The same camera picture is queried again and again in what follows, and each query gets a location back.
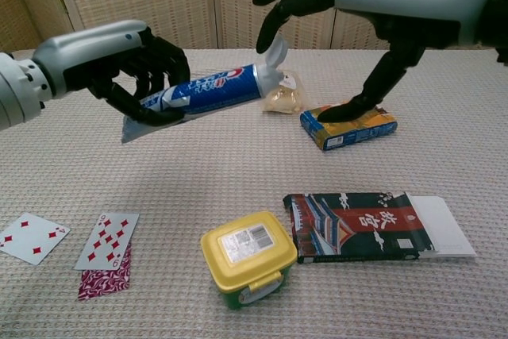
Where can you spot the clear bag of snacks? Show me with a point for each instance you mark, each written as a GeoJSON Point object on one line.
{"type": "Point", "coordinates": [283, 101]}

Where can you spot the four of diamonds card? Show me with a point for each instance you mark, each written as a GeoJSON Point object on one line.
{"type": "Point", "coordinates": [31, 236]}

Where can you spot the face-down red patterned card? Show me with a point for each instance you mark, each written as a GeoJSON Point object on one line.
{"type": "Point", "coordinates": [105, 283]}

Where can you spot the colourful blue and orange box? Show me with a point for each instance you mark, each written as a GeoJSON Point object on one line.
{"type": "Point", "coordinates": [357, 130]}

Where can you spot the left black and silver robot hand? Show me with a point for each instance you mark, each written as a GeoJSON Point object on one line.
{"type": "Point", "coordinates": [87, 53]}

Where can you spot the pale woven tablecloth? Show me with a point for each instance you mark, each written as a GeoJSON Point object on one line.
{"type": "Point", "coordinates": [238, 172]}

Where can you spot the dark printed slipcase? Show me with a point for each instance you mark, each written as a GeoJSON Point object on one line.
{"type": "Point", "coordinates": [357, 228]}

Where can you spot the yellow lidded plastic container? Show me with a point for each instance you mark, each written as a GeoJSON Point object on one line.
{"type": "Point", "coordinates": [246, 251]}

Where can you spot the woven folding screen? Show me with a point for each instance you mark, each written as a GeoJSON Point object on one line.
{"type": "Point", "coordinates": [178, 1]}

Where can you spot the white book in slipcase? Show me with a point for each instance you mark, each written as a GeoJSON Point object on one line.
{"type": "Point", "coordinates": [444, 228]}

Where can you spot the nine of diamonds card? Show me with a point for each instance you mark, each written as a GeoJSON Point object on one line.
{"type": "Point", "coordinates": [107, 239]}

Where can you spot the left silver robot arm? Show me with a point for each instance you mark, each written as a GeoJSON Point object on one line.
{"type": "Point", "coordinates": [16, 89]}

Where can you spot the blue and white toothpaste tube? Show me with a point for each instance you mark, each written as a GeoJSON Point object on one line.
{"type": "Point", "coordinates": [222, 85]}

